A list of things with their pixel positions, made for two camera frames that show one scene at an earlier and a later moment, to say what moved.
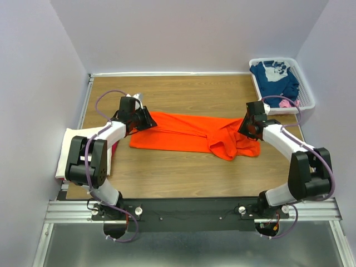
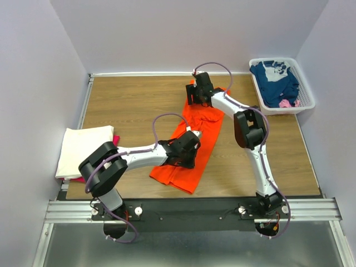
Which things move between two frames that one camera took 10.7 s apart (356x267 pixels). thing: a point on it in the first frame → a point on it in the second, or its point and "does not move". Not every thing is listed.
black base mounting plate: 192,214 does not move
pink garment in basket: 286,103 does not move
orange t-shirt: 218,136 → 207,122
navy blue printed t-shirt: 274,78 does not move
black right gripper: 246,125 → 191,94
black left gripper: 144,118 → 182,160
